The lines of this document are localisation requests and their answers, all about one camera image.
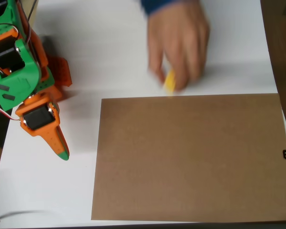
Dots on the orange gripper black servo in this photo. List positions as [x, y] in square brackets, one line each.
[36, 119]

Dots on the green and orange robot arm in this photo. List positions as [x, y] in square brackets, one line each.
[26, 76]

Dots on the person's bare hand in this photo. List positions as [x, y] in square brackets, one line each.
[178, 40]

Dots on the white sheet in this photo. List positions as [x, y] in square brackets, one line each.
[62, 190]

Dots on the brown rectangular board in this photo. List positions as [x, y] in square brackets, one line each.
[190, 157]

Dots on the forearm in blue sleeve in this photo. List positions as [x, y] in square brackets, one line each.
[164, 4]

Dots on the small yellow peg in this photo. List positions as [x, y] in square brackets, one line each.
[169, 82]

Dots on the orange robot base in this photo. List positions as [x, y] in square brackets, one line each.
[60, 71]

